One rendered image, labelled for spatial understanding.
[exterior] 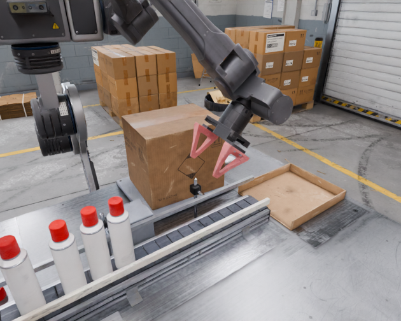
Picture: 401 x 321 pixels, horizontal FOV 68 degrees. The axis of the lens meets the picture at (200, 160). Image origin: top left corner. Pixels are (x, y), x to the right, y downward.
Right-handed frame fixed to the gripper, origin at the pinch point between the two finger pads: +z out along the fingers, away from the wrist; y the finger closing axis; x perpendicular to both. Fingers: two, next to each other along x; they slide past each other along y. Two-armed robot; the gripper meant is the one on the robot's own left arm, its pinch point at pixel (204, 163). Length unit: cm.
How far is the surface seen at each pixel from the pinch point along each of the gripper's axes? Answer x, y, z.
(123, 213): -5.3, -7.9, 20.7
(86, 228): -11.9, -7.0, 26.1
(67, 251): -14.4, -4.1, 30.8
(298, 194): 60, -13, -5
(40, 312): -13.3, -1.9, 44.6
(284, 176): 64, -25, -8
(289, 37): 218, -243, -158
